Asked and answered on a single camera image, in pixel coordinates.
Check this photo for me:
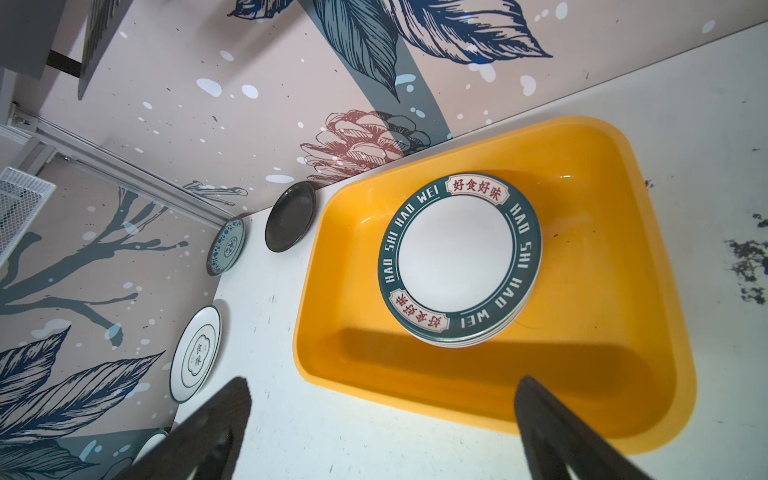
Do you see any yellow plastic bin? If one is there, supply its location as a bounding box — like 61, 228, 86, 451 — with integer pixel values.
293, 117, 696, 454

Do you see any small teal patterned plate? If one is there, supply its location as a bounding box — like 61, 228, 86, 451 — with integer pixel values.
206, 217, 246, 277

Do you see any white plate green motif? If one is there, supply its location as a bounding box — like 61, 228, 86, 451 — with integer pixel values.
169, 305, 222, 404

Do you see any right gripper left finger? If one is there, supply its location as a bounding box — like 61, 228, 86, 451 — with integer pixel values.
117, 377, 252, 479

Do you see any green rim plate back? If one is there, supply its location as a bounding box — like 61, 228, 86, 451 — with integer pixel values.
377, 172, 543, 348

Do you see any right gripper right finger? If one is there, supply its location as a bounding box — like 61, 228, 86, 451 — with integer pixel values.
514, 376, 648, 479

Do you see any black hanging basket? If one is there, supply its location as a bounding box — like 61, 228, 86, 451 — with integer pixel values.
0, 0, 133, 100

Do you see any small black plate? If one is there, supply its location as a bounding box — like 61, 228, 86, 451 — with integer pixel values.
265, 181, 316, 253

